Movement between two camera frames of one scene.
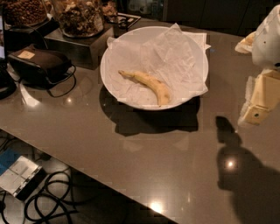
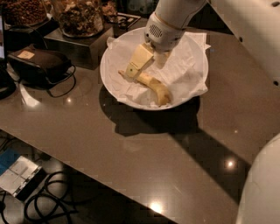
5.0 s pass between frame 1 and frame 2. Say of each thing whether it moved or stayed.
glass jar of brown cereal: stayed
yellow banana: stayed
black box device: stayed
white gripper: moved
